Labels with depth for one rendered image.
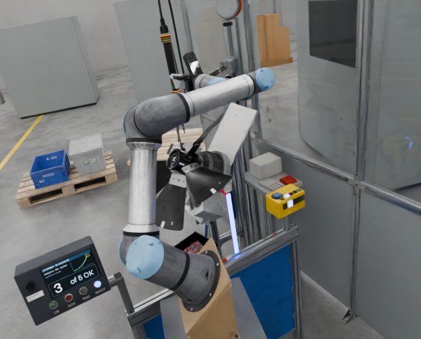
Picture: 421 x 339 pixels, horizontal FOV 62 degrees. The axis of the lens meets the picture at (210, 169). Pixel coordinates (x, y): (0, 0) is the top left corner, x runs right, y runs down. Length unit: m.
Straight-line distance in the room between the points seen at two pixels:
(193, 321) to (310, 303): 1.62
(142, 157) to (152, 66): 6.06
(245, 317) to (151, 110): 0.73
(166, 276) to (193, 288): 0.09
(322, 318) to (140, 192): 1.73
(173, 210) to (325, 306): 1.30
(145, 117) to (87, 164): 3.63
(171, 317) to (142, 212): 0.39
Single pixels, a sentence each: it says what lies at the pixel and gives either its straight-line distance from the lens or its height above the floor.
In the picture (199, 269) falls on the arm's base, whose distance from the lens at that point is 1.06.
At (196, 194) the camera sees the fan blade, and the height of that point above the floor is 1.15.
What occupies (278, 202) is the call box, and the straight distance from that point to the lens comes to 1.62.
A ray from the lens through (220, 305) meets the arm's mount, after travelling 1.07.
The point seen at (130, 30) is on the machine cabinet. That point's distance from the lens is 7.06.
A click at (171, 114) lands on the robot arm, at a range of 1.02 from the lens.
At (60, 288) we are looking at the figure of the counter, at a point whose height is 1.16.
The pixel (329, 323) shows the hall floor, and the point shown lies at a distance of 2.53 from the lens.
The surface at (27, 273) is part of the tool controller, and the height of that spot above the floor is 1.25.
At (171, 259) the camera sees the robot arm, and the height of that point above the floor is 1.32.
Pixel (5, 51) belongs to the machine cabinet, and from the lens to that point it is 9.06.
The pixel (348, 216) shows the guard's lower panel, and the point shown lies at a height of 0.75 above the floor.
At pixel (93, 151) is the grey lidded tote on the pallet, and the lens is 4.56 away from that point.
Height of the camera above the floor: 1.96
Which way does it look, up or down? 27 degrees down
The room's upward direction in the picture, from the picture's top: 10 degrees counter-clockwise
